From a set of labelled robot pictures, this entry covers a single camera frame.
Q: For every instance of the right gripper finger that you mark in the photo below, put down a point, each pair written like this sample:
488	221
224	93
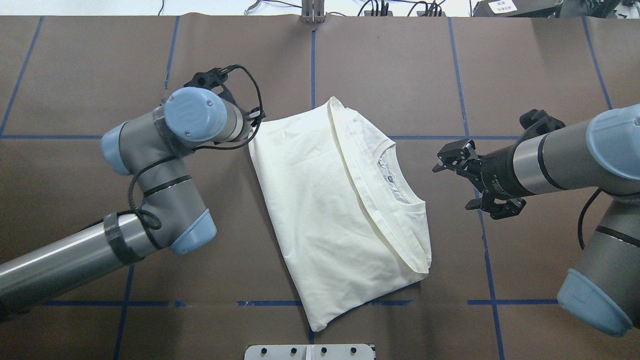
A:
471	170

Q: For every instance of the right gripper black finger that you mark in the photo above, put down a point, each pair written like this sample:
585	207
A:
457	152

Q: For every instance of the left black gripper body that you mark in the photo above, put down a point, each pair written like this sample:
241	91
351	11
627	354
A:
250	125

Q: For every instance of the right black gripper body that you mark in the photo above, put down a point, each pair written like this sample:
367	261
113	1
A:
496	172

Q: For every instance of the cream long-sleeve cat shirt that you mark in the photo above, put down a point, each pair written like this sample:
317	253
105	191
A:
349	226

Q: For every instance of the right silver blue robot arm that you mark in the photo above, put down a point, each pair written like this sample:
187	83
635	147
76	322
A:
602	289

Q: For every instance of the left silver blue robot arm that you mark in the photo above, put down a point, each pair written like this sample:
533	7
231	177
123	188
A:
164	207

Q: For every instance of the black box with white label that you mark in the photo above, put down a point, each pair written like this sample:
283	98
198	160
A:
515	8

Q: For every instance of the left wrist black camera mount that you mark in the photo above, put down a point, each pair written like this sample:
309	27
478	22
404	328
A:
214	78

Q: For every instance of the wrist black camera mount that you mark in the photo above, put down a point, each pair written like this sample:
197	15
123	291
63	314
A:
214	78
538	122

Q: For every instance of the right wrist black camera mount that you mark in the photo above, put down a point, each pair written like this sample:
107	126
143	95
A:
538	122

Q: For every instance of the aluminium frame post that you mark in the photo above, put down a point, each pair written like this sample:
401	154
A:
313	11

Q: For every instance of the white pedestal base plate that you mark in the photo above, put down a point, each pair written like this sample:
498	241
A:
336	351

